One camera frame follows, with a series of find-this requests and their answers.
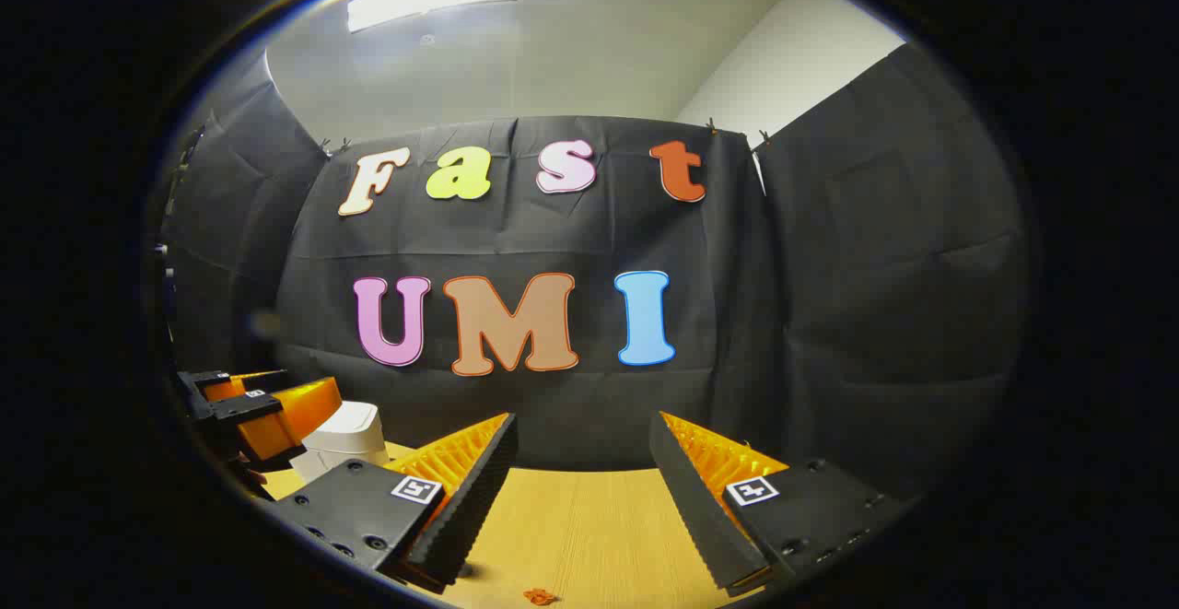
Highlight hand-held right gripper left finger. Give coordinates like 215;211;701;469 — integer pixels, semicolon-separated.
272;413;519;594

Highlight black backdrop cloth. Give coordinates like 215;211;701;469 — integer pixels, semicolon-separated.
152;42;1033;499

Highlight wooden desktop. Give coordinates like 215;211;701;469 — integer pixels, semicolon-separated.
258;441;765;609

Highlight white desktop garbage bin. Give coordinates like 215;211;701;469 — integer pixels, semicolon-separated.
290;401;390;486

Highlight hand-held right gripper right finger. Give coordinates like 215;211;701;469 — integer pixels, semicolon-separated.
648;411;922;598

